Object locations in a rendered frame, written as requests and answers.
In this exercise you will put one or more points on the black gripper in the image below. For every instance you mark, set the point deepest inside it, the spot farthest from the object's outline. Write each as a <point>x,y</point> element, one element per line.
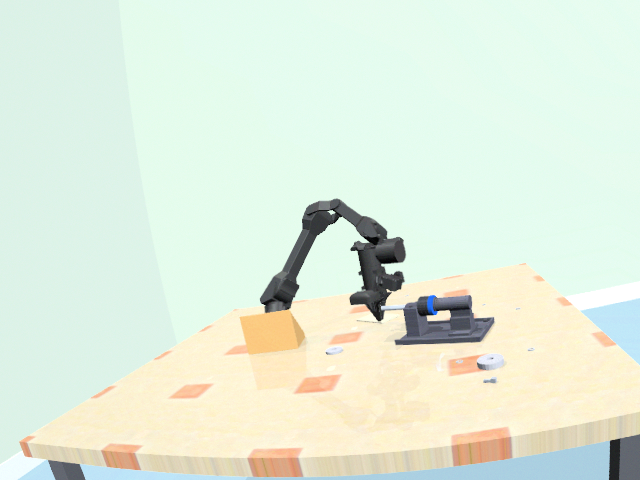
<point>372,298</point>

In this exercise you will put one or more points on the silver metal shaft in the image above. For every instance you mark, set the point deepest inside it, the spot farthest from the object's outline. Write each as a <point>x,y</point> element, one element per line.
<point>391,308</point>

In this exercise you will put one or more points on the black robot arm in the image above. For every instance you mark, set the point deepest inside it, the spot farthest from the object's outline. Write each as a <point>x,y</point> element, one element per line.
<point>283,286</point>

